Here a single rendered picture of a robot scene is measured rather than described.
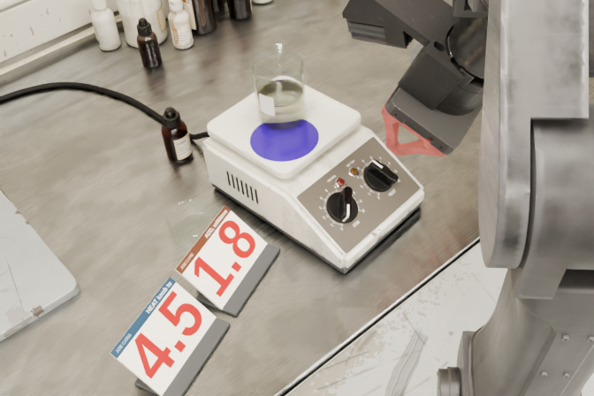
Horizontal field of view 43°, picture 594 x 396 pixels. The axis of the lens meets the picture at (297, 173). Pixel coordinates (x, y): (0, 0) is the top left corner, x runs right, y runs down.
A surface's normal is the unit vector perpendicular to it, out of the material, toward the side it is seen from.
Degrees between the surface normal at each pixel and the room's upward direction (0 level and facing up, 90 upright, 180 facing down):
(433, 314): 0
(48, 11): 90
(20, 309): 0
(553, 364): 104
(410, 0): 31
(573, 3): 42
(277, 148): 0
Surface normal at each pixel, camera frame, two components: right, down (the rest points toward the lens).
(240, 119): -0.07, -0.73
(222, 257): 0.52, -0.39
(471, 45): -0.77, 0.44
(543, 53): -0.12, -0.09
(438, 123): 0.29, -0.40
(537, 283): -0.08, 0.84
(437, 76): -0.51, 0.70
